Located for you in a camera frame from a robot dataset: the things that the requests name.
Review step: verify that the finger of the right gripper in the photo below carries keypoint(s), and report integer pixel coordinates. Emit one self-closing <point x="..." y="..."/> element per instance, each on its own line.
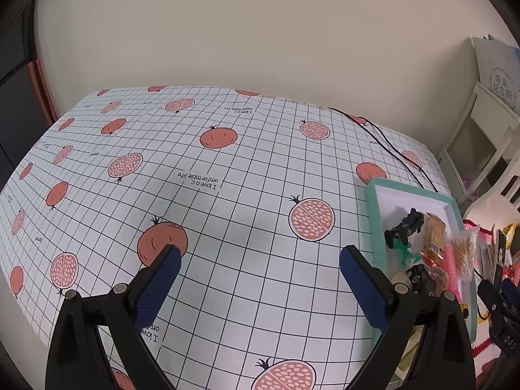
<point x="495" y="304"/>
<point x="510" y="293"/>

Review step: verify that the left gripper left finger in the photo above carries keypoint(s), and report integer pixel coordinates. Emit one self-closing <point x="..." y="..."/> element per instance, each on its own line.
<point x="77" y="358"/>

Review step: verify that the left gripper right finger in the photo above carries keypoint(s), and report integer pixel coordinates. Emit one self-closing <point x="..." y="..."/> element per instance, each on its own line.
<point x="444" y="358"/>

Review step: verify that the pink hair roller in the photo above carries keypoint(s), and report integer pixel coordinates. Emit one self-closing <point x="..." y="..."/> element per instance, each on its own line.
<point x="450" y="267"/>

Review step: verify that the black toy car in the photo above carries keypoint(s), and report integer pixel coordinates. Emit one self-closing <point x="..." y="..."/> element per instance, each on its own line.
<point x="421" y="282"/>

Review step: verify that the cotton swabs plastic bag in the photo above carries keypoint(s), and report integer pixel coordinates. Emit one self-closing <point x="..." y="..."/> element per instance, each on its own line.
<point x="465" y="245"/>

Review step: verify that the orange snack bar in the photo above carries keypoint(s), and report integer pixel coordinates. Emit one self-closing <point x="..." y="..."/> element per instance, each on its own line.
<point x="435" y="239"/>

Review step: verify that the green translucent toy figure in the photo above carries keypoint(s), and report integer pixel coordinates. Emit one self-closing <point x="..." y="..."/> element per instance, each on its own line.
<point x="406" y="258"/>

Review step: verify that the black claw hair clip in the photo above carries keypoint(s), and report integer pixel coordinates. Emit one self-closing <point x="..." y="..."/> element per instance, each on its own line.
<point x="399" y="235"/>

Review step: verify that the cream lace scrunchie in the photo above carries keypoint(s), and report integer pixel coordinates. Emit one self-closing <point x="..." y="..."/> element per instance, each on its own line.
<point x="401" y="277"/>

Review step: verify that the smartphone on stand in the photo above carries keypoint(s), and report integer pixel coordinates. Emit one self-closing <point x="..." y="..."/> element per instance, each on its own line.
<point x="500" y="268"/>

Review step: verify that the yellow snack packet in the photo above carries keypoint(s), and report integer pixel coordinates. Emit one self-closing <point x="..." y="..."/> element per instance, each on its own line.
<point x="509" y="232"/>

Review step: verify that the teal shallow box tray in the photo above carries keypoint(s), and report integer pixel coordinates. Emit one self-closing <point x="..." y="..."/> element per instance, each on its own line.
<point x="388" y="201"/>

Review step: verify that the white cutout headboard shelf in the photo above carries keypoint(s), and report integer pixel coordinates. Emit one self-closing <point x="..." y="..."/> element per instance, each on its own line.
<point x="486" y="136"/>

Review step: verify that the pomegranate grid tablecloth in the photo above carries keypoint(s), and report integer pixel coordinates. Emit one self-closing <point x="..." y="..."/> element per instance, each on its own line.
<point x="260" y="194"/>

